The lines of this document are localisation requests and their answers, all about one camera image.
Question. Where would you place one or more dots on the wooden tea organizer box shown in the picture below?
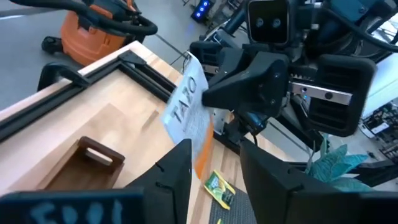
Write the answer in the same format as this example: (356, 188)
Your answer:
(77, 174)

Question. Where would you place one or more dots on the white orange Tazo tea bag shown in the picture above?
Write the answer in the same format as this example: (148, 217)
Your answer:
(186, 118)

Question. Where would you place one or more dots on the black power box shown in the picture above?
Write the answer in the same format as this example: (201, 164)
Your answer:
(202, 9)

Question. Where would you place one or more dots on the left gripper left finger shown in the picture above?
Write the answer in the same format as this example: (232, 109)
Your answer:
(168, 186)

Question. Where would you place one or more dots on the lemon lime twist tea bag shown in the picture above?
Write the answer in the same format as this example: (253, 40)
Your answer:
(219, 188)

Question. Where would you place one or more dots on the black equipment rack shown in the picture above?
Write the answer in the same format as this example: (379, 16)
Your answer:
(382, 133)

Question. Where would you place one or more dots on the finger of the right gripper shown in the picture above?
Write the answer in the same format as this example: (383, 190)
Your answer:
(236, 62)
(255, 87)

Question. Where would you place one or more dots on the grey woven placemat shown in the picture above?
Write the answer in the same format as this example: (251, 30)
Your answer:
(233, 214)

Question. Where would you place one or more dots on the teal artificial plant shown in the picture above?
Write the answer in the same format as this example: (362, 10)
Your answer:
(332, 165)

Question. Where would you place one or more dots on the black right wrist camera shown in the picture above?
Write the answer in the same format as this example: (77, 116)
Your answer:
(267, 21)

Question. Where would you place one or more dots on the grey desk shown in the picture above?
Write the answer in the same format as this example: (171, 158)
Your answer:
(385, 87)

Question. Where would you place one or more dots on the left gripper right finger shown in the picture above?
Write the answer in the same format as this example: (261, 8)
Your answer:
(273, 196)

